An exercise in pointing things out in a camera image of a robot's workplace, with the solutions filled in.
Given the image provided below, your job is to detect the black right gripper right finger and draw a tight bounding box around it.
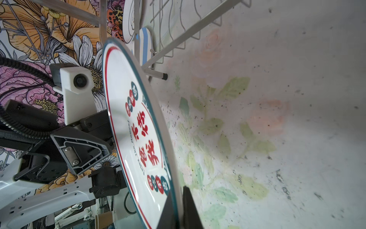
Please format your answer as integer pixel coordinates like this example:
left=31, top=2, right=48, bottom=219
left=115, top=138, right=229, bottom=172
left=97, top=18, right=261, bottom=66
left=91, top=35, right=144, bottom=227
left=183, top=186, right=204, bottom=229

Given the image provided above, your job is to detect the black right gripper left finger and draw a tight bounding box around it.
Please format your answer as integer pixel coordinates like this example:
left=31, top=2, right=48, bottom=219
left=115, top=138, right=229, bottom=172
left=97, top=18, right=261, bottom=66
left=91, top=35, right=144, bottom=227
left=157, top=191, right=179, bottom=229

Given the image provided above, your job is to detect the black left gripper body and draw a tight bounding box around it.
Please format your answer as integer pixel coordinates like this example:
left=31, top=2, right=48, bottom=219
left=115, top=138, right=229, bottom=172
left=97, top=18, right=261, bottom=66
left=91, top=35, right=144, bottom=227
left=14, top=111, right=125, bottom=198

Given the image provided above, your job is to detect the white plate with colored dots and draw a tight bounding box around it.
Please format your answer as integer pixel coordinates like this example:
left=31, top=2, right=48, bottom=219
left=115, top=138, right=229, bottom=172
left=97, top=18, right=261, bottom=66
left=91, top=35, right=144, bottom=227
left=102, top=38, right=183, bottom=229

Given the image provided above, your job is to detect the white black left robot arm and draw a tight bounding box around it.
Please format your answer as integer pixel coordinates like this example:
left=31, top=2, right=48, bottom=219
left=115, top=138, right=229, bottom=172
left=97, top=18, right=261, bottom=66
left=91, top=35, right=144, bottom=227
left=1, top=100, right=125, bottom=229

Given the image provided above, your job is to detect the blue white striped plate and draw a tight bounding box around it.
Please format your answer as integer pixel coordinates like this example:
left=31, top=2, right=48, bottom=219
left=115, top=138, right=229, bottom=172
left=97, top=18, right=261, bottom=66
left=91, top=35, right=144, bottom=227
left=137, top=27, right=154, bottom=65

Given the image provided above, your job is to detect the white plate with black rings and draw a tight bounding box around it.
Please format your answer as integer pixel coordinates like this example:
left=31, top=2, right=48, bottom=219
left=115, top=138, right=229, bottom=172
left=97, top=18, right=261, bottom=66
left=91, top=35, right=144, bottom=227
left=123, top=0, right=135, bottom=44

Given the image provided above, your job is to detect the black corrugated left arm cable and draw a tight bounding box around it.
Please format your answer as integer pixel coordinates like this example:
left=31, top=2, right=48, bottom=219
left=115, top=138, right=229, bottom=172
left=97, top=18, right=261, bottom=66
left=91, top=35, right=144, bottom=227
left=0, top=56, right=58, bottom=141

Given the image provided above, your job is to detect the steel wire dish rack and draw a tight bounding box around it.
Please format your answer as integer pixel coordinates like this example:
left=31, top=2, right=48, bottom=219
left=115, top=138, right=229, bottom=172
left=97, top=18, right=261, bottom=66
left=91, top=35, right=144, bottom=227
left=28, top=0, right=252, bottom=81

